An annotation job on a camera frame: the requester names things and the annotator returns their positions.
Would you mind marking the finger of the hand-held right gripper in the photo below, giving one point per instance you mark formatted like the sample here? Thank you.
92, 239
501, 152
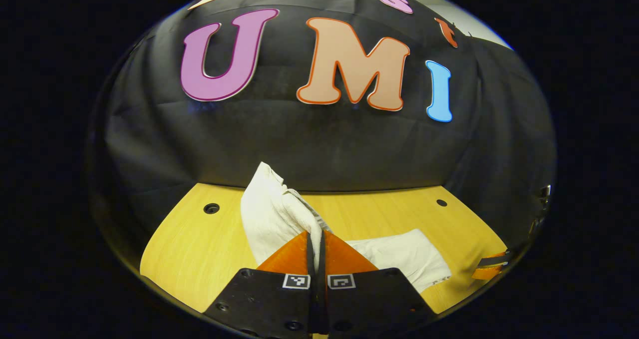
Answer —
491, 265

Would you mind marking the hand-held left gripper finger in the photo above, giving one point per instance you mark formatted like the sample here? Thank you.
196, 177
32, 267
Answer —
310, 259
322, 259

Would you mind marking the white jeans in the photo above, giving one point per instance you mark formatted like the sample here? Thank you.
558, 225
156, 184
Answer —
272, 219

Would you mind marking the black backdrop cloth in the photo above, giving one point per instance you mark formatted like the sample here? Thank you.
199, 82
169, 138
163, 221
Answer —
299, 144

